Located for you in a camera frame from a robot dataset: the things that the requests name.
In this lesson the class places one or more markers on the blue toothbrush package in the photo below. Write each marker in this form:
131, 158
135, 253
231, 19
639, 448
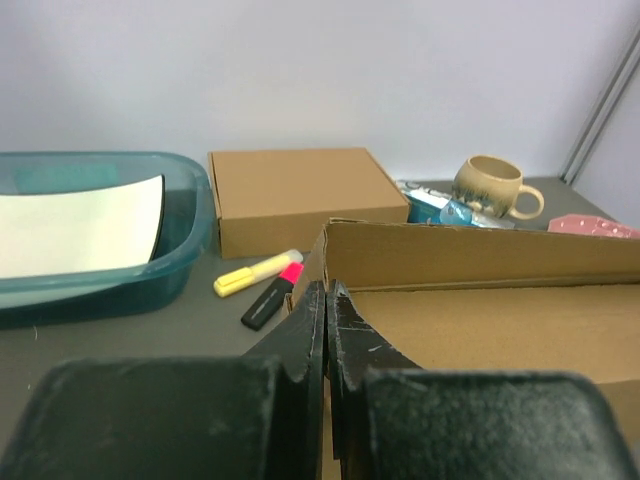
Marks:
429, 206

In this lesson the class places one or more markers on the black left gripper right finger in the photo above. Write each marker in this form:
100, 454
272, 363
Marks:
392, 419

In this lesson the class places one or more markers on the white paper sheet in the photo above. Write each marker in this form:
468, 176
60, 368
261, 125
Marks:
78, 232

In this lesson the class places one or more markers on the beige ceramic mug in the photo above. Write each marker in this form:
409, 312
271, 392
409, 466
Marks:
492, 186

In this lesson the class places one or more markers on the black pink highlighter pen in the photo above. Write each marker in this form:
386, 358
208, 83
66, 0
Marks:
271, 299

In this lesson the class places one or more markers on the brown cardboard box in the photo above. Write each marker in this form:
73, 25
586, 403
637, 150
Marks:
469, 299
270, 201

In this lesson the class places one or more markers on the closed brown cardboard box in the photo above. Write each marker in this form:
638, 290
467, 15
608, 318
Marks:
270, 201

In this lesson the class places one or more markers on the yellow highlighter pen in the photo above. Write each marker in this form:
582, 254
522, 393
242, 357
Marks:
237, 280

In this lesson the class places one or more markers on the pink dotted plate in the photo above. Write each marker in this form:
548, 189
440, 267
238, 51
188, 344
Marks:
590, 225

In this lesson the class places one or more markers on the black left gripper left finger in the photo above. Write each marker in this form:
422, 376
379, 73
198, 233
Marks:
254, 416

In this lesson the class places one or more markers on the teal plastic bin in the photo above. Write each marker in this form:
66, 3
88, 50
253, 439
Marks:
184, 234

